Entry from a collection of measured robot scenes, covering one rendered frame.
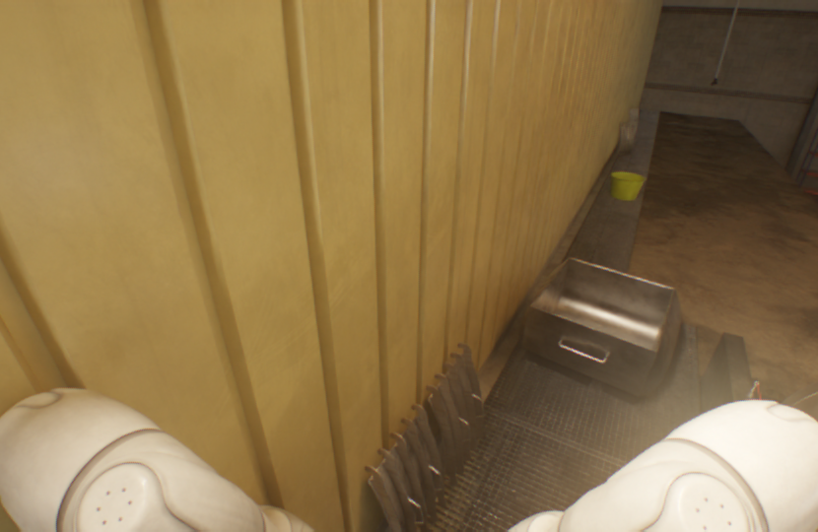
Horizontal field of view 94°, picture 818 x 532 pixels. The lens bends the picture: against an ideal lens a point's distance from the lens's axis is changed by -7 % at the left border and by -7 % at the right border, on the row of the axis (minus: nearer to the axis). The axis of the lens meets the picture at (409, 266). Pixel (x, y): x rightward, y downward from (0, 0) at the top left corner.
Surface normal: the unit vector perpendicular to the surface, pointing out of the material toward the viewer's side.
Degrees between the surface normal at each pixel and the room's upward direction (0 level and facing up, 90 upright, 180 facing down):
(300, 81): 90
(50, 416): 3
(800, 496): 47
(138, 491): 26
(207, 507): 67
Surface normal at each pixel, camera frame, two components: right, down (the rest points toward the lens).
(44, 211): 0.86, 0.25
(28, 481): -0.26, -0.26
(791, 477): 0.22, -0.50
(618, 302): -0.61, 0.38
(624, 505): -0.89, -0.45
